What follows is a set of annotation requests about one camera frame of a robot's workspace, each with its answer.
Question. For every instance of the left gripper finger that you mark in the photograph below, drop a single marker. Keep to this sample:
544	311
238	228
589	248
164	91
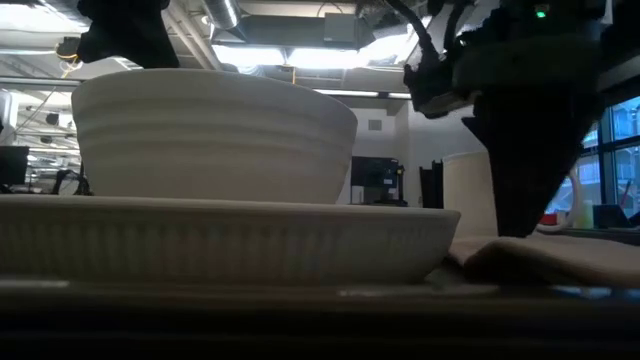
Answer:
130	30

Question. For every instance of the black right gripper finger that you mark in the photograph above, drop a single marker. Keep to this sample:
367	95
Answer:
525	160

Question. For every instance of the white mug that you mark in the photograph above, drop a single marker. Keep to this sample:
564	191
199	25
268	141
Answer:
467	195

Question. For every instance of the beige cloth napkin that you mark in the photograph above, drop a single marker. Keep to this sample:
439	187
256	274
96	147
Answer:
550	260

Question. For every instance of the white ribbed bowl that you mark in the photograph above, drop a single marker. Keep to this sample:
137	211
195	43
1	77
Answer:
210	140

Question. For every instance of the white ribbed plate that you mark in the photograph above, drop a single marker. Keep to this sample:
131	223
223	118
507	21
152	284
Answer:
200	240

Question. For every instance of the red container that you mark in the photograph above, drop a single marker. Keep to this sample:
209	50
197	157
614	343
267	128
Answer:
548	219

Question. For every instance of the green cup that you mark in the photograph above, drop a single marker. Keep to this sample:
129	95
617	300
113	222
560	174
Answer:
586	216

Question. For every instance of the black upright stand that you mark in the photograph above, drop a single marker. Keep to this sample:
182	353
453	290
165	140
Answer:
431	185

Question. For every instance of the black office desk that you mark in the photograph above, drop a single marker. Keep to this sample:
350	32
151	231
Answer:
600	235

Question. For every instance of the black computer monitor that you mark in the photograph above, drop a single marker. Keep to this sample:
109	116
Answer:
375	175

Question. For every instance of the dark screen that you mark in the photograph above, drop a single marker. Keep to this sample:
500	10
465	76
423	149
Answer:
12	165

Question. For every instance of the long ceiling light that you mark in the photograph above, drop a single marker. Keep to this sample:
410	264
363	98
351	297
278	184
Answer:
350	93

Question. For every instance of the grey ceiling box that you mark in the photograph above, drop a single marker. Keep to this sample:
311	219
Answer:
340	27

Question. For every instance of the silver round ceiling duct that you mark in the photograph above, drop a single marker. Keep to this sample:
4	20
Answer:
222	12

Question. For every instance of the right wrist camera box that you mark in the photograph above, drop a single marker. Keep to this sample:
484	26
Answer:
435	90

